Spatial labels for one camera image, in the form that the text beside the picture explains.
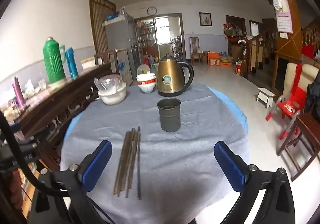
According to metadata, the white basin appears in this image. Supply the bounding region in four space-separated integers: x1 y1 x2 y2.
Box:
97 83 127 105

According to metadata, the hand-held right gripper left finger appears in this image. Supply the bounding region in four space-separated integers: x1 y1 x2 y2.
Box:
32 140 113 224

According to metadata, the gold electric kettle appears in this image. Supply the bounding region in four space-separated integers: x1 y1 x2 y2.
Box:
157 54 194 97

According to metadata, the beige armchair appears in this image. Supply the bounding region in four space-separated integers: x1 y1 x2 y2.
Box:
281 62 320 105

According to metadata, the wooden stair railing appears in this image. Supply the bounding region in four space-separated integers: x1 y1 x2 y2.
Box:
246 30 278 75

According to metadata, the wall calendar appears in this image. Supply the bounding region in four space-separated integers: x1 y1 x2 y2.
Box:
275 0 294 34

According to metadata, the metal chopstick holder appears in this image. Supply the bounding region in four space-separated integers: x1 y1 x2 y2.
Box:
157 98 181 133

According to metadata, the orange cardboard box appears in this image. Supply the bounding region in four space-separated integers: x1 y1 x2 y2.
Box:
207 52 222 67

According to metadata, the green thermos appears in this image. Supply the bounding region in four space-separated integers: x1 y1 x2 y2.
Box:
42 37 67 84

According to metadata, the blue thermos bottle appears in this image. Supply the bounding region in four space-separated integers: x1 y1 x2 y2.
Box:
65 47 79 80

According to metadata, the white foam box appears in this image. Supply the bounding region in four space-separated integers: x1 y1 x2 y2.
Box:
82 56 97 70

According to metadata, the small white stool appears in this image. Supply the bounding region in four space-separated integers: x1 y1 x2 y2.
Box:
256 87 276 109

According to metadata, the grey tablecloth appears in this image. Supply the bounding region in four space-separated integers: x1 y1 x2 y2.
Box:
60 82 250 224

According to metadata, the black jacket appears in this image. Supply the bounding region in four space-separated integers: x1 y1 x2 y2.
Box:
304 79 320 120

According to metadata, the black cable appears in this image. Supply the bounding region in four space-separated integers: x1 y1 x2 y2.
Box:
0 112 73 196

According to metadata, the red child chair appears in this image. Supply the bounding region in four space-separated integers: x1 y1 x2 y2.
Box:
265 64 307 140

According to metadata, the grey refrigerator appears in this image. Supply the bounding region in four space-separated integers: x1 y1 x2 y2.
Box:
104 14 137 85

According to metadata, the red white bowl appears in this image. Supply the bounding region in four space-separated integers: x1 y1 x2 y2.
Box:
137 82 157 94
136 73 157 85

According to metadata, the bundle of brown chopsticks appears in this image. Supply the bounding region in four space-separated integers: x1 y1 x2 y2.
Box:
113 127 138 198

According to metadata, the light wooden chair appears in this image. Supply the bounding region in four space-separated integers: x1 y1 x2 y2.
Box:
189 37 204 65

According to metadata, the blue table cover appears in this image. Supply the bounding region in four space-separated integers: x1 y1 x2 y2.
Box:
64 85 248 145

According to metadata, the shelf of goods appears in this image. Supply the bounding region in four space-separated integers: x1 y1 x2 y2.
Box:
136 20 161 58

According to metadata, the pink bottle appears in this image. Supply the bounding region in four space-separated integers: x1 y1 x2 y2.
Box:
11 76 26 110

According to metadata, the blue printed cardboard box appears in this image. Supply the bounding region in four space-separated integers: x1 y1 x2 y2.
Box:
94 49 133 86

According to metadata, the dark grey chopstick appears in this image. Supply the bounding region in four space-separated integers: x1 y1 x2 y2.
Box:
137 126 142 200

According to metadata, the framed wall picture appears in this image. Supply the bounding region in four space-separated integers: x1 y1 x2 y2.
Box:
199 12 213 27

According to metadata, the clear plastic bag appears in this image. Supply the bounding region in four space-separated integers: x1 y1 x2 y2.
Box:
94 74 124 95

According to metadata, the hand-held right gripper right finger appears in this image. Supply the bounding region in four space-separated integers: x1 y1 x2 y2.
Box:
214 141 297 224

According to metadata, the wooden pillar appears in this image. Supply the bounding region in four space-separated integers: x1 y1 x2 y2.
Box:
259 0 303 65

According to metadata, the dark wooden chair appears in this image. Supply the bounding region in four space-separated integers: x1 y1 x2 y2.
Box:
276 113 320 182

